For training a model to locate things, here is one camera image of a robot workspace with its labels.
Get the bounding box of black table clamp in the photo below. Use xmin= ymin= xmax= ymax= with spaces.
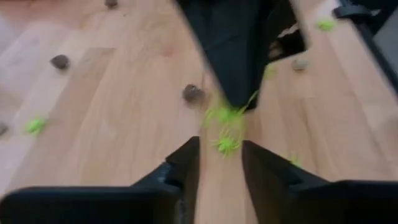
xmin=331 ymin=4 xmax=379 ymax=20

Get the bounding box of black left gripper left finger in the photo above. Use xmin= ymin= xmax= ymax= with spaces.
xmin=130 ymin=136 xmax=200 ymax=224

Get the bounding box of neon green plastic spider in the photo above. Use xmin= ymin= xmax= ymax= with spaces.
xmin=317 ymin=18 xmax=337 ymax=31
xmin=24 ymin=117 xmax=47 ymax=135
xmin=211 ymin=132 xmax=243 ymax=158
xmin=288 ymin=152 xmax=303 ymax=168
xmin=203 ymin=104 xmax=249 ymax=128
xmin=264 ymin=63 xmax=277 ymax=79

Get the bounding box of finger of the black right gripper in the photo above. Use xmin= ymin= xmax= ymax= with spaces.
xmin=177 ymin=0 xmax=246 ymax=108
xmin=229 ymin=0 xmax=271 ymax=110

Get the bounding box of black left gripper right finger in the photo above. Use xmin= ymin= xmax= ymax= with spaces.
xmin=242 ymin=139 xmax=330 ymax=224

